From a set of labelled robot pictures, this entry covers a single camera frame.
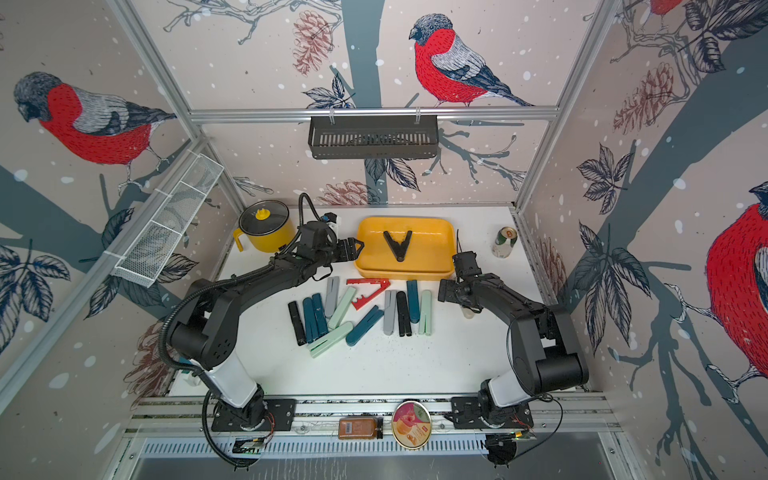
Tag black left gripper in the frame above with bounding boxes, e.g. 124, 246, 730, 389
314, 237, 365, 269

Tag black pruning pliers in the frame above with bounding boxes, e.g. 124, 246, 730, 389
396, 291, 412, 337
383, 230, 413, 263
288, 301, 307, 346

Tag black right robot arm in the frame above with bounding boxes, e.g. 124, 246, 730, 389
438, 274, 589, 428

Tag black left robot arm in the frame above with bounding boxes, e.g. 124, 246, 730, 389
157, 220, 365, 429

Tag yellow plastic storage box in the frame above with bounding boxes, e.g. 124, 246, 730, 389
355, 216, 457, 281

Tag grey left pruning pliers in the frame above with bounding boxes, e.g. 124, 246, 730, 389
324, 276, 340, 320

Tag grey pruning pliers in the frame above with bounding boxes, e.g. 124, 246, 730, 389
383, 290, 397, 336
324, 276, 340, 320

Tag red open pruning pliers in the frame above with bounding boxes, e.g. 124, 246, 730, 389
346, 278, 391, 311

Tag grey middle pruning pliers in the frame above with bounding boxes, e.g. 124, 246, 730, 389
383, 290, 397, 336

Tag dark teal angled pruning pliers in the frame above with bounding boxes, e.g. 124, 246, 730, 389
345, 305, 384, 347

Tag green white small bottle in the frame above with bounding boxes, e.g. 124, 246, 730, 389
492, 227, 518, 258

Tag yellow electric cooking pot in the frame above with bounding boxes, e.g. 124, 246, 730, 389
233, 200, 297, 253

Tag round pink tin lid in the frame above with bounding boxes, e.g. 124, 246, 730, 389
391, 400, 432, 450

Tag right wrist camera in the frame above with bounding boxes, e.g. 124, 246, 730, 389
452, 251, 482, 279

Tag black hanging wall basket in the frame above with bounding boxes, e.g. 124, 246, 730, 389
308, 115, 439, 160

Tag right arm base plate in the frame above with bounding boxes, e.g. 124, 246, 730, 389
444, 396, 534, 430

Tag white wire mesh shelf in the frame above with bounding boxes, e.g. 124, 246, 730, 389
111, 150, 224, 287

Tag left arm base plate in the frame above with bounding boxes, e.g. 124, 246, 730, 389
211, 398, 297, 433

